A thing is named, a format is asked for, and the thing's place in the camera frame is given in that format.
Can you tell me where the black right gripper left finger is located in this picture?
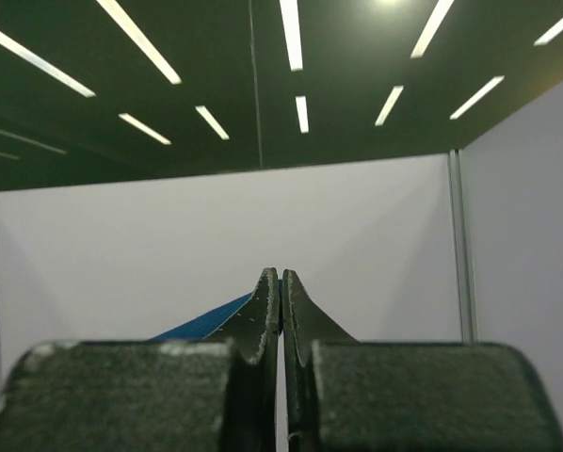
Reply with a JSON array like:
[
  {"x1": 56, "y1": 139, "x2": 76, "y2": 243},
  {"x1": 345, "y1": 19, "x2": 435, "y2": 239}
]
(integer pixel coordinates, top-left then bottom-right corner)
[{"x1": 0, "y1": 267, "x2": 282, "y2": 452}]

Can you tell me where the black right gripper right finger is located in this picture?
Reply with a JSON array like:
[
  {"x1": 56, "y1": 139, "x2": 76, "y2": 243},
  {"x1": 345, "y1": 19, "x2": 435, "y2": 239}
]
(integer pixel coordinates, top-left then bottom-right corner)
[{"x1": 281, "y1": 269, "x2": 563, "y2": 451}]

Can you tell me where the blue t shirt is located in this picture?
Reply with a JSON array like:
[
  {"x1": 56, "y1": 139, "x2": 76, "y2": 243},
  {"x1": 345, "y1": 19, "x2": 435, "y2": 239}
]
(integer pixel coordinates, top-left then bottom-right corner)
[{"x1": 0, "y1": 278, "x2": 283, "y2": 434}]

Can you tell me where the right aluminium frame post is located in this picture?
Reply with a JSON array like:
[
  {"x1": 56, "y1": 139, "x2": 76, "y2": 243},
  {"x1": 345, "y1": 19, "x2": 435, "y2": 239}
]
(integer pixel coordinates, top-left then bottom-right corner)
[{"x1": 448, "y1": 150, "x2": 478, "y2": 344}]

